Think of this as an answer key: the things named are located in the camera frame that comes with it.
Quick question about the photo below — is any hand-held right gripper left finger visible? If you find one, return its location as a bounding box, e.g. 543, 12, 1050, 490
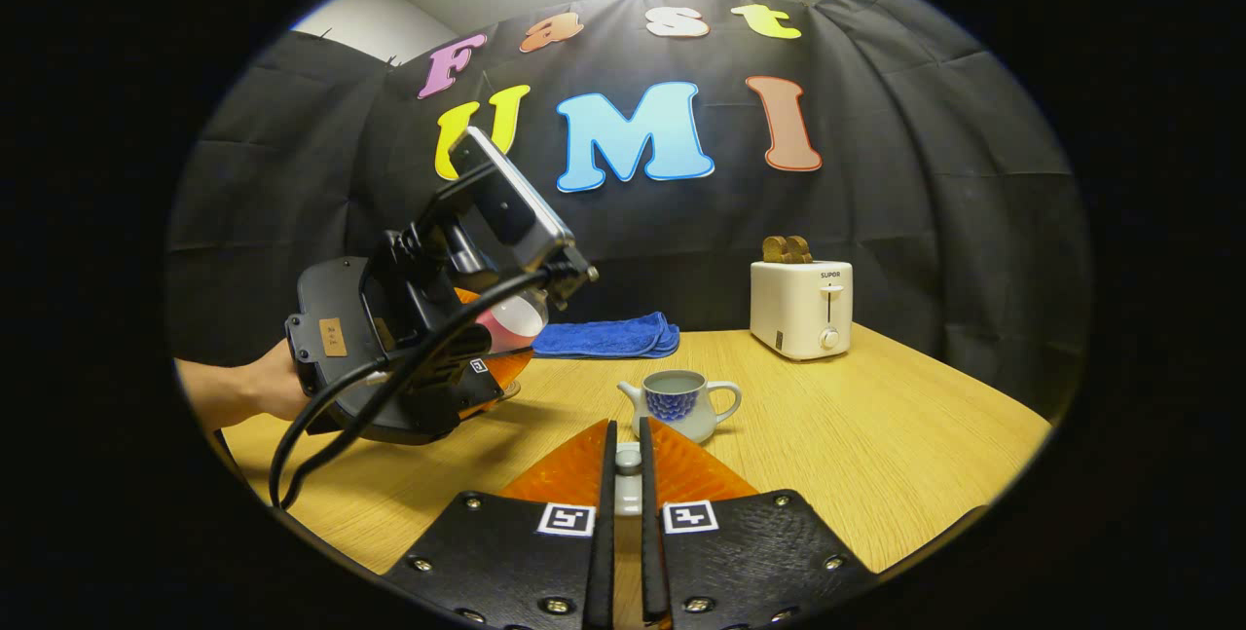
383, 419, 619, 630

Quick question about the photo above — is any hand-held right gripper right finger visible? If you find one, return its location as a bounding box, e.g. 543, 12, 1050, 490
638, 416, 877, 630

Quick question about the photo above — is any clear water bottle pink label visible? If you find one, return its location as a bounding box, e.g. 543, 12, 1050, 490
475, 289, 549, 399

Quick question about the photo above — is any white blue-flowered teacup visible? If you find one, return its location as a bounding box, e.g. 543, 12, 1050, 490
617, 369, 743, 444

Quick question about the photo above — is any blue folded towel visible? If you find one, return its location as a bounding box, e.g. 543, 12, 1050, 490
531, 311, 681, 360

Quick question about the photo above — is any white toaster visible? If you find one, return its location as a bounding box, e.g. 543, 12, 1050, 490
750, 260, 855, 361

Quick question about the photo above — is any black backdrop cloth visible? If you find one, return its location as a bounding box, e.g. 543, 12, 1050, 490
165, 0, 1091, 422

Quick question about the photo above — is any black cable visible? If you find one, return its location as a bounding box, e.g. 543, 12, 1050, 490
268, 357, 410, 511
280, 265, 585, 511

